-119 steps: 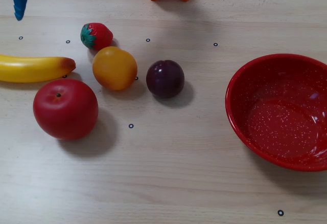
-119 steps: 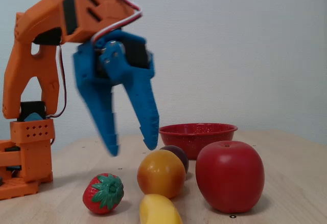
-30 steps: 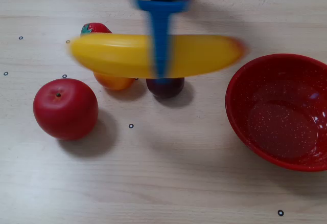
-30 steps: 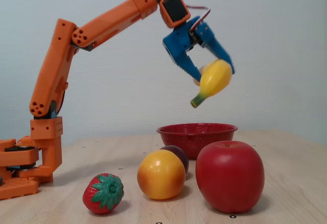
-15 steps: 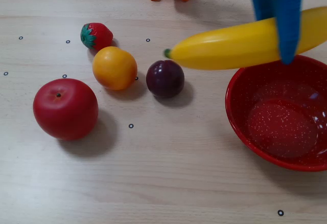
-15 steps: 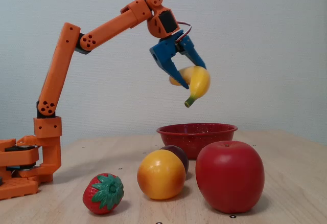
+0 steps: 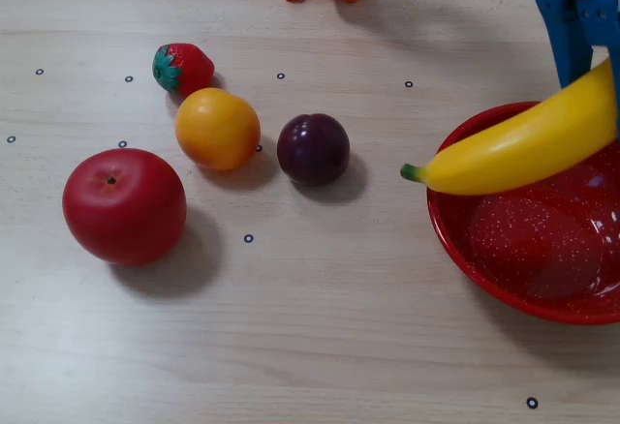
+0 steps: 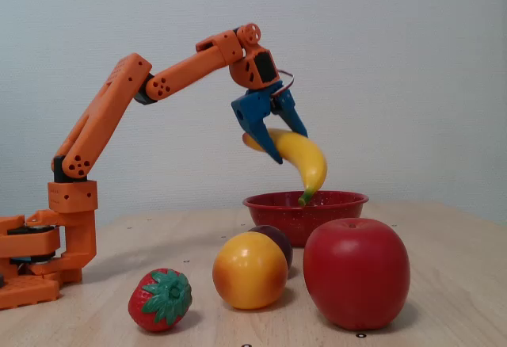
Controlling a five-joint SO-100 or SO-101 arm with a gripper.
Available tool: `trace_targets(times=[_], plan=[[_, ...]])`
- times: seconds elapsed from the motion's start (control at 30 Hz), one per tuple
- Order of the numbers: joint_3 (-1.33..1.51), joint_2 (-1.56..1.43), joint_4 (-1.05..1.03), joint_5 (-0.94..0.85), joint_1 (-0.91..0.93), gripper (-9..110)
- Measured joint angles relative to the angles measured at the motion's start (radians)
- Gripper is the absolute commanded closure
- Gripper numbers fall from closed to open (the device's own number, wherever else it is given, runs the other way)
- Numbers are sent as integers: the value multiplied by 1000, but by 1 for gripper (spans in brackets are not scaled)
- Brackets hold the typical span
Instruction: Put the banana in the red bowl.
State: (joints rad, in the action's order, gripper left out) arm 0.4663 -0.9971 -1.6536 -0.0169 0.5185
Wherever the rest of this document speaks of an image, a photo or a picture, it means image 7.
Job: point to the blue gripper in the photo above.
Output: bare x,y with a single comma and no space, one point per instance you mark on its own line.
574,51

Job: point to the red toy strawberry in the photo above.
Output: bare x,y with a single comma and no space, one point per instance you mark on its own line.
194,66

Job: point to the red toy apple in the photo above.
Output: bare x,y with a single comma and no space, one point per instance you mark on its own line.
124,211

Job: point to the orange yellow toy peach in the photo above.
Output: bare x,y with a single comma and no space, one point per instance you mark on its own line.
218,129

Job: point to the dark purple toy plum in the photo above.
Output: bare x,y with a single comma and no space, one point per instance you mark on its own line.
313,149

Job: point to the red speckled enamel bowl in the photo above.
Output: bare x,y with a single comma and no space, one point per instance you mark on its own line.
533,250

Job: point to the yellow toy banana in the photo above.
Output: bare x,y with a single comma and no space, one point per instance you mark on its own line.
523,153

